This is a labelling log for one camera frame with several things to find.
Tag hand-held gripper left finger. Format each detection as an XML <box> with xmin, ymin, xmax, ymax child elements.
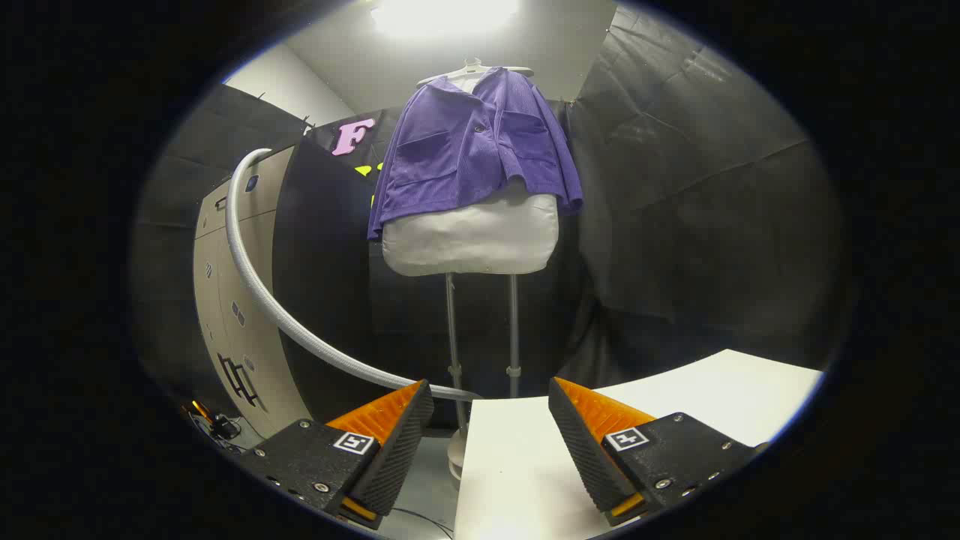
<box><xmin>244</xmin><ymin>379</ymin><xmax>434</xmax><ymax>532</ymax></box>

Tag grey steamer support poles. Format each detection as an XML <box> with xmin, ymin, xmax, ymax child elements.
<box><xmin>444</xmin><ymin>271</ymin><xmax>522</xmax><ymax>432</ymax></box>

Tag grey drawer cabinet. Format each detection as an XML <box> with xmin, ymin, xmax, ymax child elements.
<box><xmin>193</xmin><ymin>146</ymin><xmax>312</xmax><ymax>440</ymax></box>

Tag white padded ironing board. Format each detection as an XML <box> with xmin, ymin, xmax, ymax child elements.
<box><xmin>382</xmin><ymin>73</ymin><xmax>560</xmax><ymax>277</ymax></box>

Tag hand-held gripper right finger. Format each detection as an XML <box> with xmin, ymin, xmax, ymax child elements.
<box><xmin>548</xmin><ymin>376</ymin><xmax>770</xmax><ymax>527</ymax></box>

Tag large ceiling light panel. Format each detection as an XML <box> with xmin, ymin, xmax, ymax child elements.
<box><xmin>371</xmin><ymin>0</ymin><xmax>522</xmax><ymax>38</ymax></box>

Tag white plastic clothes hanger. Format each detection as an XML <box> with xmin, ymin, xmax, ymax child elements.
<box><xmin>417</xmin><ymin>57</ymin><xmax>535</xmax><ymax>87</ymax></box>

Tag purple corduroy jacket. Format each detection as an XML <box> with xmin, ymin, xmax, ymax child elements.
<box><xmin>367</xmin><ymin>67</ymin><xmax>584</xmax><ymax>242</ymax></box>

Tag grey garment steamer hose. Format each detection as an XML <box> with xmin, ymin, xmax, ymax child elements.
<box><xmin>226</xmin><ymin>148</ymin><xmax>485</xmax><ymax>402</ymax></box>

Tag black backdrop cloth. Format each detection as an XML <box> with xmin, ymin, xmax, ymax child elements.
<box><xmin>131</xmin><ymin>7</ymin><xmax>848</xmax><ymax>421</ymax></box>

